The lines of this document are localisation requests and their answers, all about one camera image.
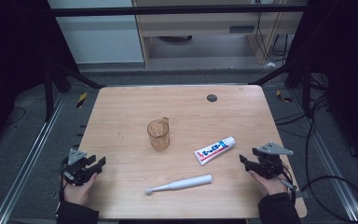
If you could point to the person's right hand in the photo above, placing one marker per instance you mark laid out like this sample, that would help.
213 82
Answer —
270 185

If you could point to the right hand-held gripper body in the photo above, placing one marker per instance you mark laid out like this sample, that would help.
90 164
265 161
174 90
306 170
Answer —
270 161

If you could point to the small white floor object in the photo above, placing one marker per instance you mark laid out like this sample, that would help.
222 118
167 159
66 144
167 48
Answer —
271 64

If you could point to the transparent amber cup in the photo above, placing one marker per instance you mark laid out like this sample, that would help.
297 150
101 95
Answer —
158 135

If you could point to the dark round table grommet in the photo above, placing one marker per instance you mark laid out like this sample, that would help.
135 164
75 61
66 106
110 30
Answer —
212 98

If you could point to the yellow black tape marker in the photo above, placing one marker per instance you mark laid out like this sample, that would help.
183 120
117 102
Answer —
283 97
81 100

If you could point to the metal floor rail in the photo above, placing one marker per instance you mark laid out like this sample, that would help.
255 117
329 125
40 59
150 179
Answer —
329 155
28 155

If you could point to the person's left hand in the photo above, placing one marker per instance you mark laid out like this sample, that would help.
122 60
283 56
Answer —
79 191

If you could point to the black metal stand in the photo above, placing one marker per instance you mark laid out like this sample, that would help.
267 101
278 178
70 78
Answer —
306 90
48 93

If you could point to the dark curtain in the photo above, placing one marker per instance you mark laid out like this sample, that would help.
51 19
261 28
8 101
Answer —
12 62
348 62

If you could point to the black horizontal frame bar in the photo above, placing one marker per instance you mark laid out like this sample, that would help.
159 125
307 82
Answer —
167 10

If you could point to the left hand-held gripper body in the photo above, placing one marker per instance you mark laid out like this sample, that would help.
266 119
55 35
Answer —
76 169

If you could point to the white cabinet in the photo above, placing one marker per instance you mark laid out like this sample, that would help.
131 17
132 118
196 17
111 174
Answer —
99 37

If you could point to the white electric toothbrush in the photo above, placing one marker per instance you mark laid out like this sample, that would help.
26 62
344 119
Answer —
183 184

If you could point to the light wooden desk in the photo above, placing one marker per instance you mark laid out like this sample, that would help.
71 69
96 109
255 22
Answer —
199 26

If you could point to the white toothpaste tube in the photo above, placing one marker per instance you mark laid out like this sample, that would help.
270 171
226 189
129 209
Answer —
214 151

